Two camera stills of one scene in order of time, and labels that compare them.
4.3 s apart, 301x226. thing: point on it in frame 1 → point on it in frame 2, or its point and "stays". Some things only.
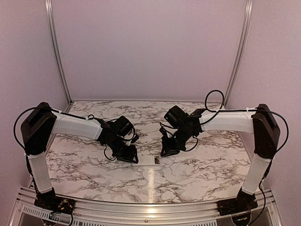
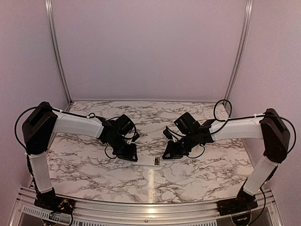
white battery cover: x=160 y=179 stays
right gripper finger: x=168 y=152 → x=175 y=154
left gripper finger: x=131 y=149 stays
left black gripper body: x=120 y=150 stays
